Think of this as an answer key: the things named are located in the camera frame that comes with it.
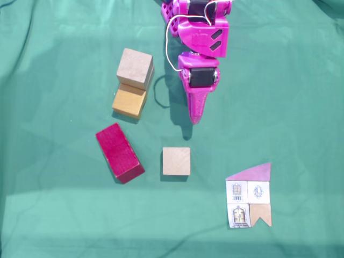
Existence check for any wooden cube oval window print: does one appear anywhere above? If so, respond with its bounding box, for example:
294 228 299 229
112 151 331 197
162 147 191 176

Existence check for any red wooden wedge block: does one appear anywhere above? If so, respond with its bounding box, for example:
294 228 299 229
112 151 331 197
95 123 146 185

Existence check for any paper house picture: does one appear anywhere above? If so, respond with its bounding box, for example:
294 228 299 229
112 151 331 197
225 162 273 230

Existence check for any wooden cube balcony window print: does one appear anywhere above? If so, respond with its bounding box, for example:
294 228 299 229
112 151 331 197
116 47 155 91

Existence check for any yellow notched wooden block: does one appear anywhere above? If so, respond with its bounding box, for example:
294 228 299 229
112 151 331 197
111 82 148 120

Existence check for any green cloth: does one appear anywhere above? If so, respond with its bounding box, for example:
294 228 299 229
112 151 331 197
0 0 344 258

